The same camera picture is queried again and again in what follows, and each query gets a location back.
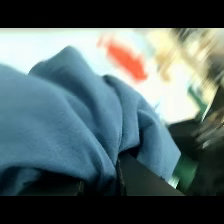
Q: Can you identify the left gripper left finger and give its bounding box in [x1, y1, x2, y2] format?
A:
[20, 173, 118, 197]

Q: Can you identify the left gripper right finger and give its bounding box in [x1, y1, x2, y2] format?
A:
[118, 151, 185, 197]

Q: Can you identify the blue shirt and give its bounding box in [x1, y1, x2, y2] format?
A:
[0, 45, 182, 197]

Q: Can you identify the red garment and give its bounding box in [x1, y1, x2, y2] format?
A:
[96, 34, 150, 83]

